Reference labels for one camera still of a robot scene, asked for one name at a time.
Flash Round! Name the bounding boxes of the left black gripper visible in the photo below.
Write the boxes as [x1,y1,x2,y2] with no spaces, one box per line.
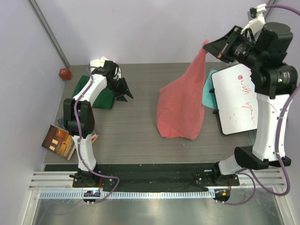
[108,78,133,102]

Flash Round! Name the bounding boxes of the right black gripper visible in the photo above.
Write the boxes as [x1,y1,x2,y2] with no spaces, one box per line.
[204,25,265,69]

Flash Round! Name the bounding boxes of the green t shirt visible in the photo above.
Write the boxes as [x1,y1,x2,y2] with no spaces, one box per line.
[72,75,115,110]

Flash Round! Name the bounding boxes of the white t shirt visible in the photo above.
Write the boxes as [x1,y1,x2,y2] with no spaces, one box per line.
[90,57,121,80]

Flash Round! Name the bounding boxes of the pink t shirt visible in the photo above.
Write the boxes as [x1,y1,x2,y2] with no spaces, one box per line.
[156,47,207,140]

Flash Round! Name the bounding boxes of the white dry-erase board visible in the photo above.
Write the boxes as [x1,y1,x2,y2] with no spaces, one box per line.
[211,64,258,135]

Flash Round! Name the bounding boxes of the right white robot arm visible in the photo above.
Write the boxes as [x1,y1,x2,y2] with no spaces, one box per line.
[204,22,298,185]

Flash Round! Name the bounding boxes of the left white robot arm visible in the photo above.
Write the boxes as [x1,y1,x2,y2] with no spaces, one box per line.
[63,65,134,187]

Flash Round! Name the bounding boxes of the red paperback book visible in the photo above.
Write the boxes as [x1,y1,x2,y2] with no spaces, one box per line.
[91,131,99,143]

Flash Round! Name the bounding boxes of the red brown cube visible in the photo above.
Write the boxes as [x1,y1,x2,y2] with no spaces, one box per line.
[59,68,72,81]

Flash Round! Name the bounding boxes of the blue paperback book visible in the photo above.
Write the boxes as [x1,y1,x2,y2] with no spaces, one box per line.
[58,118,65,129]

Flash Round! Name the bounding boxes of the dark brown paperback book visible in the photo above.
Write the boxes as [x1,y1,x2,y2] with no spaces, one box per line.
[41,125,76,160]

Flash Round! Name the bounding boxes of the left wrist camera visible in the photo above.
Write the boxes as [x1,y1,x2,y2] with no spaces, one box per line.
[103,60,119,75]

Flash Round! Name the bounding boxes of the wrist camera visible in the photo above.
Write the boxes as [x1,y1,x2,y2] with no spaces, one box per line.
[241,3,268,32]
[103,60,119,75]

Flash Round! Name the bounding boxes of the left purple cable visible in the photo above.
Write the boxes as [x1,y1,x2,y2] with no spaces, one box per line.
[73,66,120,203]

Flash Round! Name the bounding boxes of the purple cable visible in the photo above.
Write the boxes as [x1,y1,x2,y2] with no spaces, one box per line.
[222,3,300,206]
[73,66,120,203]

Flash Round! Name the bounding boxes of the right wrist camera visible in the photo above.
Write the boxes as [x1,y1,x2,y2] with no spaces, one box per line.
[241,3,268,32]

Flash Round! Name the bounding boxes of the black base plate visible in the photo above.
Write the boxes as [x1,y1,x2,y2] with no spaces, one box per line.
[72,170,240,188]

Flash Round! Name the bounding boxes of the perforated metal rail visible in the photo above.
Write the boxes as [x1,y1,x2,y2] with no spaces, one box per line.
[39,190,215,200]

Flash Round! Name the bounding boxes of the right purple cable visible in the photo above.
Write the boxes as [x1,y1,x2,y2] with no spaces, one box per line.
[222,3,300,206]

